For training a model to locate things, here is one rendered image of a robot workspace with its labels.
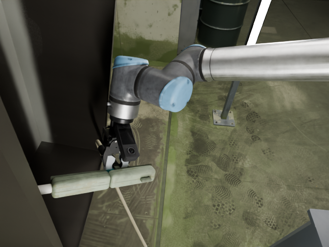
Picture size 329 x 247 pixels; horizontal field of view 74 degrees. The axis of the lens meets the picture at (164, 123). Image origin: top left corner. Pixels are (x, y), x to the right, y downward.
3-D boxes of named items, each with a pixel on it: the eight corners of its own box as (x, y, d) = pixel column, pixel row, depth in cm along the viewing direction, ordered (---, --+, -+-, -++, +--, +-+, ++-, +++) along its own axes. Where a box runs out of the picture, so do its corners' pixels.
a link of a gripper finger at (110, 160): (104, 169, 74) (111, 145, 71) (109, 180, 70) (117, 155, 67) (95, 169, 72) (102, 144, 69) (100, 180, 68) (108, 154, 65)
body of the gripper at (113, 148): (121, 141, 75) (127, 109, 71) (131, 155, 69) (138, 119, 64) (99, 143, 71) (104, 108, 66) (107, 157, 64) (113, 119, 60)
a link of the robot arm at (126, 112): (145, 106, 62) (112, 105, 57) (142, 121, 64) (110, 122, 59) (132, 95, 69) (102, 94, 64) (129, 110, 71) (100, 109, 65)
